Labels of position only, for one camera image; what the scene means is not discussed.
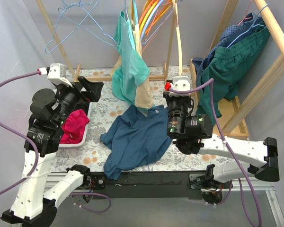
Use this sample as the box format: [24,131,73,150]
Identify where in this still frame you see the magenta t shirt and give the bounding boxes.
[60,110,89,144]

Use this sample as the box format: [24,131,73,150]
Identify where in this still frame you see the navy blue t shirt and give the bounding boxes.
[100,105,172,180]

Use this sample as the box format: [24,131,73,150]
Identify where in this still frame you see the light blue wire hanger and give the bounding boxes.
[44,0,99,54]
[58,0,116,47]

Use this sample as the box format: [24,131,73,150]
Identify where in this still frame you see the beige plastic hanger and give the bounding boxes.
[172,0,183,76]

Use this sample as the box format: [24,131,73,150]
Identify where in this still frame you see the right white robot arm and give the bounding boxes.
[163,91,280,188]

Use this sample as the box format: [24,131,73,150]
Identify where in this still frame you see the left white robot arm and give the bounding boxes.
[1,77,104,227]

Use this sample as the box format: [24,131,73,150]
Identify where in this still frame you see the teal green shirt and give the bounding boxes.
[112,11,150,104]

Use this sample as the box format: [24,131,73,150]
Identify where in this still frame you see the beige garment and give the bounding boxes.
[113,28,153,109]

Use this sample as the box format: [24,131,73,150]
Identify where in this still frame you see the white plastic laundry basket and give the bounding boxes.
[59,103,92,148]

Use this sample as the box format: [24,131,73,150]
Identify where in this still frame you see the right wooden clothes rack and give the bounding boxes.
[189,0,284,140]

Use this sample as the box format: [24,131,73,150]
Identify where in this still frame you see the wooden clothes rack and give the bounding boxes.
[189,0,284,140]
[36,0,175,82]

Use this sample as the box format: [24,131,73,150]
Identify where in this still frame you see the dark green shorts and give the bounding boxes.
[198,22,270,118]

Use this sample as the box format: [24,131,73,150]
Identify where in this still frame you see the floral table cloth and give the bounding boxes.
[48,65,249,173]

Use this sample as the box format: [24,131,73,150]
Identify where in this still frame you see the orange plastic hangers bunch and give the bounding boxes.
[138,0,173,52]

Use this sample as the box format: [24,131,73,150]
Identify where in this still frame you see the blue checkered shorts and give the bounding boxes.
[192,13,265,86]

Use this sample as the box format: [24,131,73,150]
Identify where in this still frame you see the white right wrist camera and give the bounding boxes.
[164,76,191,97]

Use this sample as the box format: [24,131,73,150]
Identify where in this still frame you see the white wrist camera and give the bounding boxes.
[37,63,72,87]
[164,76,191,97]

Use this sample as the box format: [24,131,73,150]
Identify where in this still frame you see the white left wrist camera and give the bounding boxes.
[37,63,72,87]

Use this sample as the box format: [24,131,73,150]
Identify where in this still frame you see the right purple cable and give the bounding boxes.
[169,78,262,227]

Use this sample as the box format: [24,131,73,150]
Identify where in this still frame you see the purple cable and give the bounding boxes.
[0,67,50,219]
[169,78,262,227]

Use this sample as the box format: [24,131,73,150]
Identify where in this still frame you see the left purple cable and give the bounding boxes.
[0,67,50,219]

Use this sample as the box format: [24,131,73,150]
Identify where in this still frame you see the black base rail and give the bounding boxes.
[71,170,235,201]

